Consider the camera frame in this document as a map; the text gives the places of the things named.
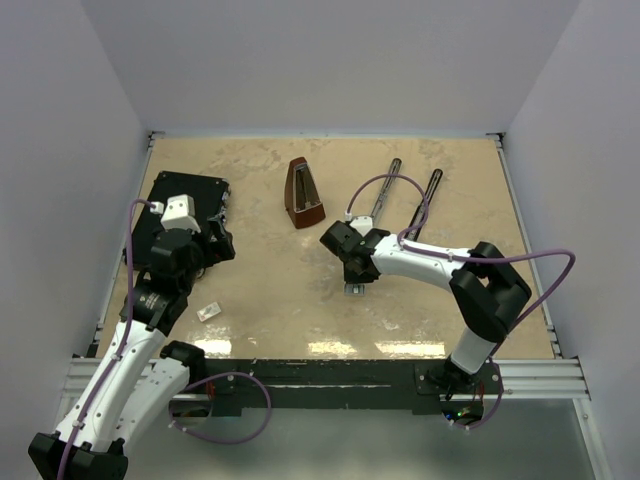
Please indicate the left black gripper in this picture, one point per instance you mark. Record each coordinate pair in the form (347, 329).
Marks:
(217, 250)

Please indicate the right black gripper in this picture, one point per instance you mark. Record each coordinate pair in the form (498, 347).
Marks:
(352, 277)

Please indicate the staple strips pack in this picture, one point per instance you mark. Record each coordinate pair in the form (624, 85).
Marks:
(354, 289)

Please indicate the small white card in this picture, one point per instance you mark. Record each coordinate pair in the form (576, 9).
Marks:
(209, 312)

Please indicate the grey black stapler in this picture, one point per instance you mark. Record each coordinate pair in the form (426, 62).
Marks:
(394, 168)

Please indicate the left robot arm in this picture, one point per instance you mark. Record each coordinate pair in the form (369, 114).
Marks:
(142, 369)

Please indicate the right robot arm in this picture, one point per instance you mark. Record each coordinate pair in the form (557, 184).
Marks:
(488, 291)

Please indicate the black ribbed briefcase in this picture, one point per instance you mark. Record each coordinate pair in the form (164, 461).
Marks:
(204, 196)

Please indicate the brown wooden metronome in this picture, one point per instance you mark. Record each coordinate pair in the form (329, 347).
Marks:
(301, 198)

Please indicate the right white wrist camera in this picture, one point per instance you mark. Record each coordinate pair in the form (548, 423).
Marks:
(362, 224)

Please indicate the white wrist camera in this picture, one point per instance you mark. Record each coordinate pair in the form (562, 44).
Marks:
(362, 224)
(178, 212)

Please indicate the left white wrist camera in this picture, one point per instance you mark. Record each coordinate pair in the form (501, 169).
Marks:
(178, 212)

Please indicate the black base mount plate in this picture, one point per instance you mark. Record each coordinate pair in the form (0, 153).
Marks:
(422, 387)

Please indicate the aluminium frame rail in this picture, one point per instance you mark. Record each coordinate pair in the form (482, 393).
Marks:
(282, 296)

